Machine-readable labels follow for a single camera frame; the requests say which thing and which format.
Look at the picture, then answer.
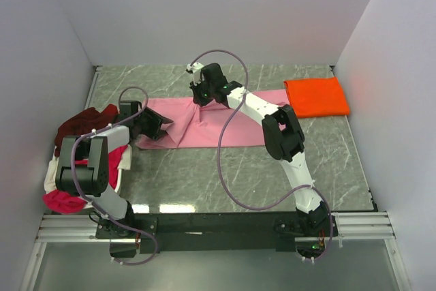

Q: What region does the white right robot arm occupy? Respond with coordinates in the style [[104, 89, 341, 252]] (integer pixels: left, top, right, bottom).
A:
[[186, 62, 334, 236]]

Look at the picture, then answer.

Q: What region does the magenta t shirt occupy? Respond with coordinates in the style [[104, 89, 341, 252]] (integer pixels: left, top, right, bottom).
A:
[[42, 144, 128, 215]]

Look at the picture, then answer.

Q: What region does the dark red t shirt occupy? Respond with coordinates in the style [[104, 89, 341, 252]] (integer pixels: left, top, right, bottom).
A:
[[54, 104, 119, 157]]

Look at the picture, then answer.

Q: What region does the aluminium rail frame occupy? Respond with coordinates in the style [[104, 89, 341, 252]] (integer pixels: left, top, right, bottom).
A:
[[35, 212, 396, 243]]

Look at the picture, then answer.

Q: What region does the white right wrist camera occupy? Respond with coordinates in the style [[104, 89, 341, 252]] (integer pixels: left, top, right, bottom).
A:
[[186, 62, 204, 85]]

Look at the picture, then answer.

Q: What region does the folded orange t shirt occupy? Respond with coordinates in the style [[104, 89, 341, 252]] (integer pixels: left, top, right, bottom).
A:
[[283, 77, 350, 119]]

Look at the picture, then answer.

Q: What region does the white laundry basket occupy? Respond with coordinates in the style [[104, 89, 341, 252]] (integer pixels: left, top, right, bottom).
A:
[[47, 147, 134, 210]]

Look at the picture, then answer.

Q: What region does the pink t shirt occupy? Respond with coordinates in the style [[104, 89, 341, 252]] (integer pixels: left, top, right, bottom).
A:
[[136, 89, 290, 151]]

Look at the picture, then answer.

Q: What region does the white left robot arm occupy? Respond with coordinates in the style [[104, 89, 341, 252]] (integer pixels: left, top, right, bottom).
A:
[[55, 101, 174, 238]]

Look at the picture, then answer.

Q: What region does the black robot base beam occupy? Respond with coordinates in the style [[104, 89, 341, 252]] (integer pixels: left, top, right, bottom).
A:
[[95, 211, 338, 258]]

